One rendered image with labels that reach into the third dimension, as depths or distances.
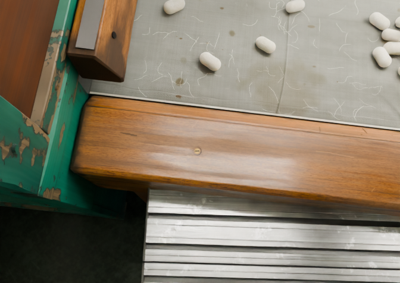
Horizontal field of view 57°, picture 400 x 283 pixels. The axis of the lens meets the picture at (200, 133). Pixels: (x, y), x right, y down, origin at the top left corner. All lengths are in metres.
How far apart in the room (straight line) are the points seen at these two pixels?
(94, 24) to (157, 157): 0.18
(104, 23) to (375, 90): 0.41
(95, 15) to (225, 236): 0.36
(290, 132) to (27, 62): 0.34
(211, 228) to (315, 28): 0.36
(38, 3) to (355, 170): 0.44
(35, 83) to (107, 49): 0.10
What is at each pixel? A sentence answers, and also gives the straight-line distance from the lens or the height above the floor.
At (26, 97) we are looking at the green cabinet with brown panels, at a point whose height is 0.89.
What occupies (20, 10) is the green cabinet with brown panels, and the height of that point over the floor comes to 0.95.
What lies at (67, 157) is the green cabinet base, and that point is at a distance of 0.51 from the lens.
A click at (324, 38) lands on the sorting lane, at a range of 0.63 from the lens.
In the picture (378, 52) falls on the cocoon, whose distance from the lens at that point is 0.63.
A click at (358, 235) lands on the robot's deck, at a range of 0.64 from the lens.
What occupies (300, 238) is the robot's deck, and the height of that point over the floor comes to 0.67.
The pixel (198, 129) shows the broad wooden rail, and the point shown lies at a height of 0.76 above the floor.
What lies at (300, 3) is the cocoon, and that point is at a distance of 0.63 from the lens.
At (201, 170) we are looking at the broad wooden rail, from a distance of 0.49.
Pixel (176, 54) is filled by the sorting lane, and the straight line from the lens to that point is 0.57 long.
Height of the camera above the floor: 1.25
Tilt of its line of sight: 74 degrees down
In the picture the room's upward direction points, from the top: 11 degrees clockwise
